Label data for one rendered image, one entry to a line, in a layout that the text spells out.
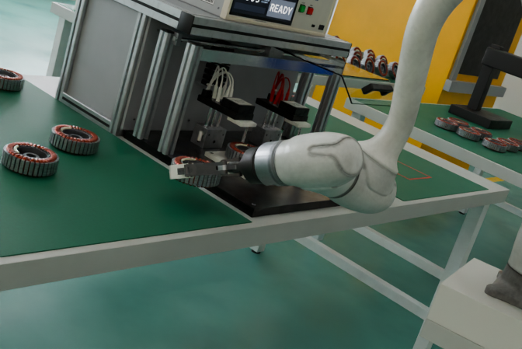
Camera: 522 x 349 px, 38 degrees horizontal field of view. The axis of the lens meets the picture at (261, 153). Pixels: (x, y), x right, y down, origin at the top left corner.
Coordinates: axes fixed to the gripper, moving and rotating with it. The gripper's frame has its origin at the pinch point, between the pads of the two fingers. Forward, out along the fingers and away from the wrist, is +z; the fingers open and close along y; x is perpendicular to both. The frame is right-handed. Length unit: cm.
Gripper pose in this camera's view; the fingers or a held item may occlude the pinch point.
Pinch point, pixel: (196, 170)
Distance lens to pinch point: 163.9
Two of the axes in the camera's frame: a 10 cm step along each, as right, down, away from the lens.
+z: -7.4, 0.8, 6.6
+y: 6.6, -0.2, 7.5
